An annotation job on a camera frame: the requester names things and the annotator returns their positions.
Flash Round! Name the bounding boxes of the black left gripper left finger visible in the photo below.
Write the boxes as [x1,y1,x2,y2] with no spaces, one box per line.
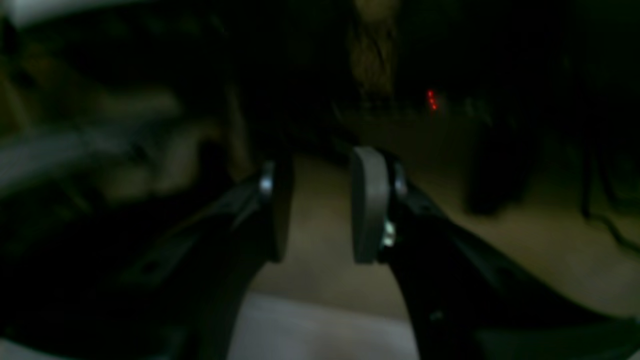
[1,156,294,360]

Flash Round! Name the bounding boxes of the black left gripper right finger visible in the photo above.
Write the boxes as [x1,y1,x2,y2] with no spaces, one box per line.
[350,146,639,360]

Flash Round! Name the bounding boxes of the black power strip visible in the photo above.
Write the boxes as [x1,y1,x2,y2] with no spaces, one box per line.
[334,88,494,125]

